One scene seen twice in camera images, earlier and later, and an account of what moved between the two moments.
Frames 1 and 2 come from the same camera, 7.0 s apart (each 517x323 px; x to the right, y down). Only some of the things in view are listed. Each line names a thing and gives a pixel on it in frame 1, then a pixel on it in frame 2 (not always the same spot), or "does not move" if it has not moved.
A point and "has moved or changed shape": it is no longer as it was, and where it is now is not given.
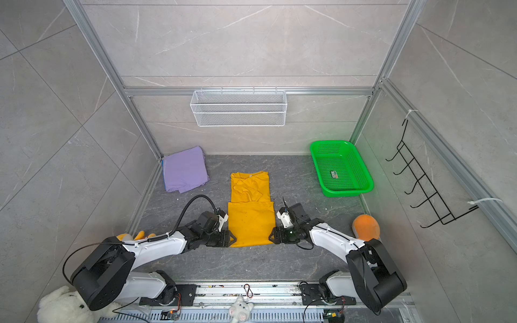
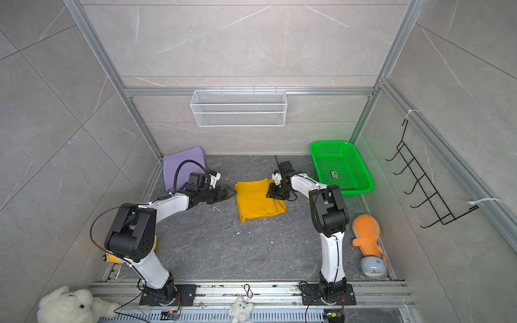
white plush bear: x=64 y=305 does not move
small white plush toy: x=239 y=311 does not move
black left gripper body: x=219 y=239 to x=213 y=196
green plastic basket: x=340 y=171 does not move
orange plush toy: x=365 y=227 does not move
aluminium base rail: x=272 y=301 does not move
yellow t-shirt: x=252 y=215 has moved or changed shape
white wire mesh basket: x=239 y=108 does not move
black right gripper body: x=287 y=235 to x=280 y=192
